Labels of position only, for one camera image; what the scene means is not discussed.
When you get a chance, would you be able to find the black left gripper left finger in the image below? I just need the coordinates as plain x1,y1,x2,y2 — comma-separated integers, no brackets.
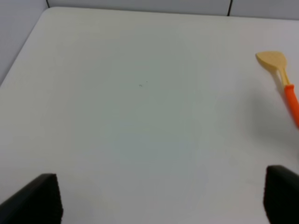
0,174,64,224

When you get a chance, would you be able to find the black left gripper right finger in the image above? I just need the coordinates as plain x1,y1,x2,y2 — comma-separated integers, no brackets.
263,165,299,224

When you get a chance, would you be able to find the wooden spatula with orange handle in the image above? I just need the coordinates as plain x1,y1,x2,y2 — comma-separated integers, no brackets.
256,51,299,127

